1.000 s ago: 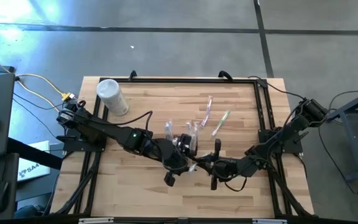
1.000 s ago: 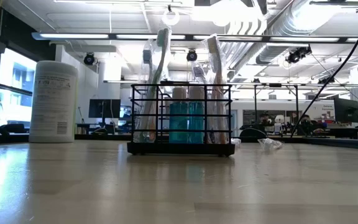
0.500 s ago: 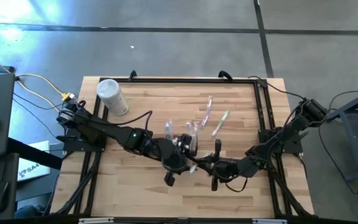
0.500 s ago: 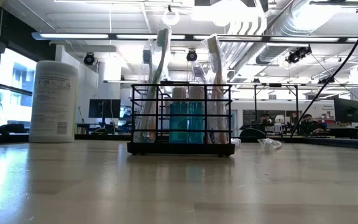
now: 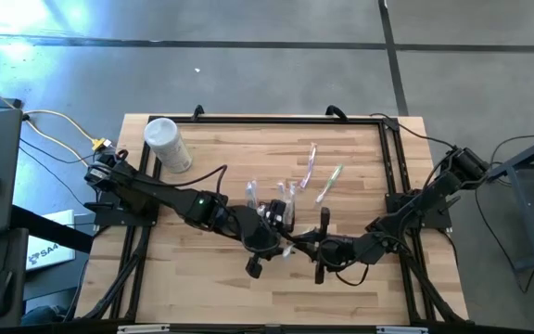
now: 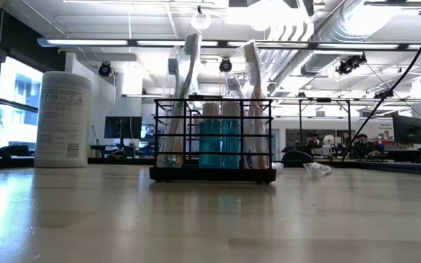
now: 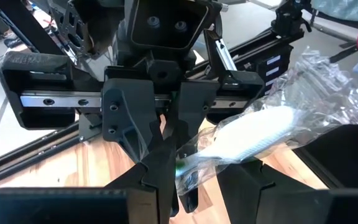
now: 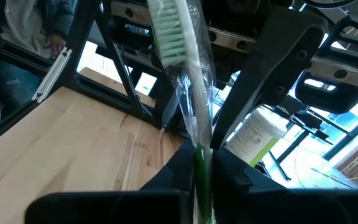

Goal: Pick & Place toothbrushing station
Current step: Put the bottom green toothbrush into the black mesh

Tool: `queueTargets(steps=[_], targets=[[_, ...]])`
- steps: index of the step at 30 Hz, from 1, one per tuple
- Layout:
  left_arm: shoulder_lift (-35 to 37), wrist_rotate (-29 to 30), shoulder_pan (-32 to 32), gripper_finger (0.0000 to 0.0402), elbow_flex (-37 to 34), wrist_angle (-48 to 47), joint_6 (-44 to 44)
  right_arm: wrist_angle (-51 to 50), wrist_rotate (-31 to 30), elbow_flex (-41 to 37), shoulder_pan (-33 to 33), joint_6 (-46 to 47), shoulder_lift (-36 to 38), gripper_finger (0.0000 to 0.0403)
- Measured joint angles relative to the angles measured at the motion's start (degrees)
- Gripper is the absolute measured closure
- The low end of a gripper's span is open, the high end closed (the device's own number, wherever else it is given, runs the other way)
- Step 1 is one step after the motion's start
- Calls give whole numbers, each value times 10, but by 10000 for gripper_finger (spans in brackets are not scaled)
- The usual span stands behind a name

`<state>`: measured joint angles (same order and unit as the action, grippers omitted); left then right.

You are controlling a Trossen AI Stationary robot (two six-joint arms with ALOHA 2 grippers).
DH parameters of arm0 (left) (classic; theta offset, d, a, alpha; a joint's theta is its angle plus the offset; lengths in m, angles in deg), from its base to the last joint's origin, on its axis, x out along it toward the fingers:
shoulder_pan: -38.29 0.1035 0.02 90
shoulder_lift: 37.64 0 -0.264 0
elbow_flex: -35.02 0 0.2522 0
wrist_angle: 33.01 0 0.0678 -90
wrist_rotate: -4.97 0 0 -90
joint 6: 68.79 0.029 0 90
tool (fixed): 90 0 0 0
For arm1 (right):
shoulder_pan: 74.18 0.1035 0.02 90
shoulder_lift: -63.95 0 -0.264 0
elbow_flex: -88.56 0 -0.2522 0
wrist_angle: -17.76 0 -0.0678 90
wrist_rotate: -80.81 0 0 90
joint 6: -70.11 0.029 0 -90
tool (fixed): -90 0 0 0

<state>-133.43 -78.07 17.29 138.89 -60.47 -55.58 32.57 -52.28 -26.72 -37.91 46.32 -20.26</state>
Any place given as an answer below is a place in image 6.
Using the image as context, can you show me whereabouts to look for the blue mouthwash bottle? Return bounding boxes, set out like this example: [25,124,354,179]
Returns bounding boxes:
[198,102,223,169]
[221,101,240,169]

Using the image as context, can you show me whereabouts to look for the orange toothbrush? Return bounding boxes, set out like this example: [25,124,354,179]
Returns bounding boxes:
[240,39,270,169]
[161,54,197,169]
[224,71,250,169]

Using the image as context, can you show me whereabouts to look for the black ceiling spotlight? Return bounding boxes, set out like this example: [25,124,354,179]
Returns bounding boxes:
[219,57,233,73]
[98,61,113,77]

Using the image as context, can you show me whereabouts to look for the black computer monitor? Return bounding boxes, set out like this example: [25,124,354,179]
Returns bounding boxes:
[392,114,421,145]
[104,115,143,140]

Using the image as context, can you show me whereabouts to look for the black chair back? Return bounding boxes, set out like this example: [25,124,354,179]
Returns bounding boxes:
[281,150,314,164]

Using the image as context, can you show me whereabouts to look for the person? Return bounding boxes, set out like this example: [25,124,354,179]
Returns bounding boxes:
[306,131,321,149]
[354,133,374,153]

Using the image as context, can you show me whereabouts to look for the white wipes canister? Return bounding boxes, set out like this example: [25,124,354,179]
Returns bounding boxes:
[34,71,94,168]

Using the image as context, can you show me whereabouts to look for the black ceiling track lights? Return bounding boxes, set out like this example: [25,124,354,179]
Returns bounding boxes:
[336,53,368,76]

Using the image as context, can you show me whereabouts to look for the long ceiling light bar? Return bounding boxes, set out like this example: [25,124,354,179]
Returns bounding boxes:
[37,37,421,51]

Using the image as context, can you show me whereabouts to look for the black wire caddy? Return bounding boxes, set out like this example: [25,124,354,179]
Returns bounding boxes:
[148,96,278,185]

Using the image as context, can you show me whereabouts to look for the black background metal frame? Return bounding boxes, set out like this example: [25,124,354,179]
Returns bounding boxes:
[297,97,353,154]

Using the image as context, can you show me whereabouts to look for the white ceiling ring light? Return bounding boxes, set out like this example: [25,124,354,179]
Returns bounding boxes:
[190,9,213,31]

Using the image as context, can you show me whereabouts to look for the silver ventilation duct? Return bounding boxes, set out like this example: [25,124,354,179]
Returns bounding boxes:
[300,0,368,76]

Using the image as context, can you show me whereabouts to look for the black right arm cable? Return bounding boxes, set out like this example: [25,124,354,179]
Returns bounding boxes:
[341,1,421,161]

